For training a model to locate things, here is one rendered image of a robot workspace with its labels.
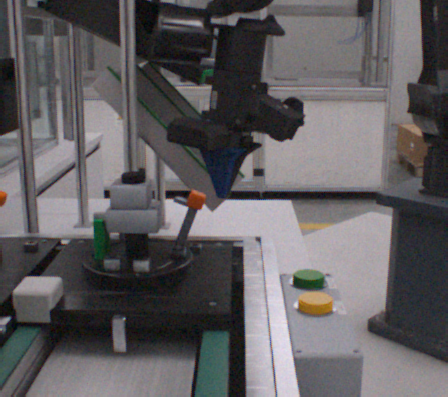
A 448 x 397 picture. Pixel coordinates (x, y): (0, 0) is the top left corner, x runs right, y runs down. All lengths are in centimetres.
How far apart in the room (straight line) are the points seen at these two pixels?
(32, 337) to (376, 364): 42
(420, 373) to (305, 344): 22
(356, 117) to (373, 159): 37
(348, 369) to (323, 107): 417
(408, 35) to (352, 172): 492
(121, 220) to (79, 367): 18
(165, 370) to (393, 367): 30
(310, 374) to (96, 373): 22
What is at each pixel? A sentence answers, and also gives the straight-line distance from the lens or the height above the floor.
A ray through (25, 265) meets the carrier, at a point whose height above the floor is 97.
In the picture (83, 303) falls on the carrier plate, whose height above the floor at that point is 97.
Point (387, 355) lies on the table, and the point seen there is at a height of 86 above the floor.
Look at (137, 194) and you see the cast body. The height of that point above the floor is 107.
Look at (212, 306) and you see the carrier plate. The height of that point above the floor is 97.
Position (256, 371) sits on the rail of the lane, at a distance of 57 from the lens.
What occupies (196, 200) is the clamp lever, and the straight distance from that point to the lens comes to 72.
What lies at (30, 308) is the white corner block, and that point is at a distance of 69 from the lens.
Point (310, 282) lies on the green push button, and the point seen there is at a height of 97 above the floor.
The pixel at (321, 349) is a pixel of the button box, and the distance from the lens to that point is 61.
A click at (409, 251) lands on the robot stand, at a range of 80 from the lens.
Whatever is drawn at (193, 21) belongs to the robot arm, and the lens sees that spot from 68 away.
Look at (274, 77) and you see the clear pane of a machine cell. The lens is 466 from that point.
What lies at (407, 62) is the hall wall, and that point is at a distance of 949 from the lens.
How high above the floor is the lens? 125
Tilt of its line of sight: 13 degrees down
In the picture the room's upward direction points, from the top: straight up
